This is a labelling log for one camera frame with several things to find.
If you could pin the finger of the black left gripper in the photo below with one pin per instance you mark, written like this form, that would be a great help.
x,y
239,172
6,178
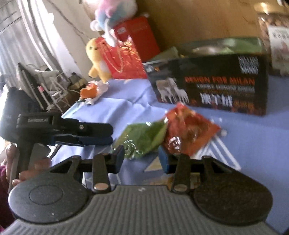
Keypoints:
x,y
75,133

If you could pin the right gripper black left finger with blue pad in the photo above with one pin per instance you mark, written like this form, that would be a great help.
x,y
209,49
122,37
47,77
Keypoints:
x,y
100,166

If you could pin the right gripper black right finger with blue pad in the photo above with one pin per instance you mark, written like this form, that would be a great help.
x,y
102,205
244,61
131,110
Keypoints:
x,y
182,166

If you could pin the red snack packet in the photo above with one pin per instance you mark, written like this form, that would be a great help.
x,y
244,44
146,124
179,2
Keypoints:
x,y
187,130

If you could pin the green snack packet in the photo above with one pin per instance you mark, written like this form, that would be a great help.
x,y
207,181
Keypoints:
x,y
139,139

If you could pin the person's left hand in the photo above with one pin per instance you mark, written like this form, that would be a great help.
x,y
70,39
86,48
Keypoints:
x,y
38,167

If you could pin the orange peel on tissue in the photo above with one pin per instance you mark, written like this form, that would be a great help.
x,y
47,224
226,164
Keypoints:
x,y
92,92

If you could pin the blue printed tablecloth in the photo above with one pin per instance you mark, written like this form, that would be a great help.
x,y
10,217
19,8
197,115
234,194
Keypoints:
x,y
257,146

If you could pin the yellow duck plush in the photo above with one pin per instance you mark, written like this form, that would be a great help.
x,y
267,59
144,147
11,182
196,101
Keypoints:
x,y
99,67

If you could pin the black printed storage box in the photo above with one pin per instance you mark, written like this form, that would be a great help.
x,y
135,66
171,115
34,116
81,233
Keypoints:
x,y
229,74

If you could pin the red gift bag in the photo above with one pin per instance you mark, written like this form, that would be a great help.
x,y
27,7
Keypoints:
x,y
136,44

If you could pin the pastel unicorn plush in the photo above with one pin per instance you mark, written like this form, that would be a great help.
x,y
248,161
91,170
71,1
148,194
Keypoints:
x,y
110,13

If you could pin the wooden board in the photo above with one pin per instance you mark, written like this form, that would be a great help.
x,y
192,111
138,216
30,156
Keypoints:
x,y
175,22

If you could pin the nut jar gold lid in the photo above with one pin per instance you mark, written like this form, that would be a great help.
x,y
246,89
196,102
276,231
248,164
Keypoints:
x,y
273,21

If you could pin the white wire rack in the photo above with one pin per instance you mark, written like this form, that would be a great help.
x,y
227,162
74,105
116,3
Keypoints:
x,y
45,87

